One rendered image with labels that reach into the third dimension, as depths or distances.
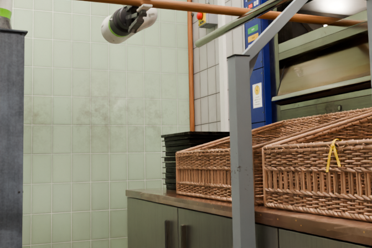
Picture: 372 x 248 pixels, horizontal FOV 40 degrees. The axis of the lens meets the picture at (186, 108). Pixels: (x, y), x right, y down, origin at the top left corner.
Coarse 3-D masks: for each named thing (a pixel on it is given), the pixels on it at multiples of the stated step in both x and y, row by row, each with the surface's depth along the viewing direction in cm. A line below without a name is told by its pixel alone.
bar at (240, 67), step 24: (288, 0) 143; (240, 24) 167; (240, 72) 121; (240, 96) 120; (240, 120) 120; (240, 144) 119; (240, 168) 118; (240, 192) 118; (240, 216) 117; (240, 240) 117
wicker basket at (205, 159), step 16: (336, 112) 172; (352, 112) 165; (368, 112) 149; (256, 128) 197; (272, 128) 199; (288, 128) 197; (304, 128) 187; (208, 144) 188; (224, 144) 190; (256, 144) 196; (176, 160) 183; (192, 160) 170; (208, 160) 158; (224, 160) 147; (256, 160) 134; (176, 176) 182; (192, 176) 170; (208, 176) 158; (224, 176) 148; (256, 176) 133; (192, 192) 169; (208, 192) 158; (224, 192) 147; (256, 192) 133
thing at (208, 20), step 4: (204, 16) 264; (208, 16) 263; (212, 16) 264; (216, 16) 265; (200, 20) 269; (204, 20) 264; (208, 20) 263; (212, 20) 264; (216, 20) 265; (200, 24) 269; (204, 24) 266; (208, 24) 266; (212, 24) 266; (216, 24) 266; (208, 28) 273
